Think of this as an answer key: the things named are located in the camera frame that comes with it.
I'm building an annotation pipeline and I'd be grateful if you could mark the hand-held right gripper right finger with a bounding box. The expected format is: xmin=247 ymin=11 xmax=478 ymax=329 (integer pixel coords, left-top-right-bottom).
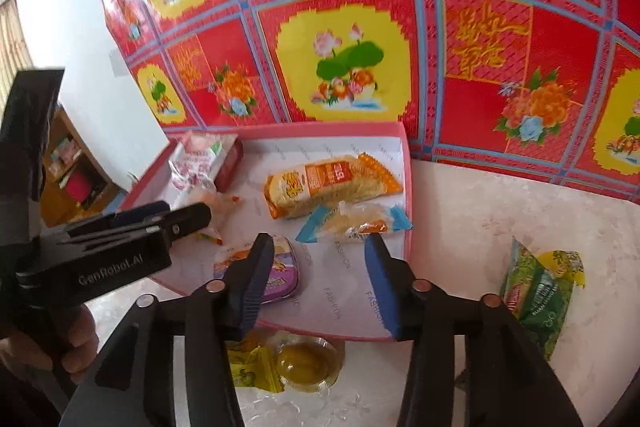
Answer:
xmin=364 ymin=233 xmax=585 ymax=427

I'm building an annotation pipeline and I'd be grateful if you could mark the wooden shelf unit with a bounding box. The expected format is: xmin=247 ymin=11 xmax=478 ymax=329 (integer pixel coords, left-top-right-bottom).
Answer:
xmin=39 ymin=106 xmax=122 ymax=228

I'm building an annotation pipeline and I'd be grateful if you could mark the clear rainbow candy packet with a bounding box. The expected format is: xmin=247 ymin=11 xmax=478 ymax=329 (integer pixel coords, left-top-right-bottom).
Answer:
xmin=170 ymin=183 xmax=242 ymax=248

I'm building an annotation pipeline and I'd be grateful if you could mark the clear yellow jelly cup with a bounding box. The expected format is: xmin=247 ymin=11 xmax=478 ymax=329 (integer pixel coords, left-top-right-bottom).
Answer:
xmin=272 ymin=337 xmax=346 ymax=393

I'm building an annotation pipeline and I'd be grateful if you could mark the white pink spouted jelly pouch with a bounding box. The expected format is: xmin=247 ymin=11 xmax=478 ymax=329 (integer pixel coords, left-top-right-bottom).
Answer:
xmin=167 ymin=132 xmax=239 ymax=194

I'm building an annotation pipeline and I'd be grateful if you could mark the purple snack packet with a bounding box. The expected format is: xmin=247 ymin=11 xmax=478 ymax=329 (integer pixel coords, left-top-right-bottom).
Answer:
xmin=214 ymin=234 xmax=304 ymax=306

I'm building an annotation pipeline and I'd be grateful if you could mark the person's left hand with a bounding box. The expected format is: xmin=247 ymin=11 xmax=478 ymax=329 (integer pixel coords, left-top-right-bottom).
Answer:
xmin=0 ymin=304 xmax=100 ymax=384

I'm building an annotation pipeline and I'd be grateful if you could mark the blue-edged cake packet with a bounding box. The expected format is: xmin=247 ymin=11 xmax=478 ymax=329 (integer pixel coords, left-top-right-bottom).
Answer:
xmin=295 ymin=202 xmax=414 ymax=244

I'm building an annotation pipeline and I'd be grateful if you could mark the red floral wall sheet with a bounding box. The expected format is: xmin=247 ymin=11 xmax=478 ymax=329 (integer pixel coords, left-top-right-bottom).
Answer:
xmin=85 ymin=0 xmax=640 ymax=204

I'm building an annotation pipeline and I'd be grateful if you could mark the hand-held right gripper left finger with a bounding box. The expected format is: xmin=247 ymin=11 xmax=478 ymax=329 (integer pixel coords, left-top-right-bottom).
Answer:
xmin=59 ymin=232 xmax=276 ymax=427

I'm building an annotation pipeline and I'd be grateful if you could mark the pink shallow cardboard box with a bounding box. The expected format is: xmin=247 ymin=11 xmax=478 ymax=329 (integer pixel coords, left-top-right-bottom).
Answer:
xmin=120 ymin=122 xmax=414 ymax=342

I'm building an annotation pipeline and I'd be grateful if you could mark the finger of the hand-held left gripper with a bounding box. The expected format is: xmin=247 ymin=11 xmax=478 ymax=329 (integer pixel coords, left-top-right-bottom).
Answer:
xmin=65 ymin=201 xmax=172 ymax=238
xmin=145 ymin=202 xmax=214 ymax=254

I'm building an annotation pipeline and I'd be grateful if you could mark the yellow snack packet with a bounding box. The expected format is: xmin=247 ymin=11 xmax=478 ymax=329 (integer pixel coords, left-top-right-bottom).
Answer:
xmin=227 ymin=341 xmax=286 ymax=394

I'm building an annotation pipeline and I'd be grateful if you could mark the green snack packet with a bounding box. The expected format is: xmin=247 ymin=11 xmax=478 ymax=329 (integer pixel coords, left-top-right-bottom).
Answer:
xmin=499 ymin=237 xmax=585 ymax=361

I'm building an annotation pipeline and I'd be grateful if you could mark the orange noodle snack packet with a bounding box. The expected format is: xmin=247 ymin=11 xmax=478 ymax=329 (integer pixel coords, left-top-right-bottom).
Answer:
xmin=263 ymin=152 xmax=404 ymax=221

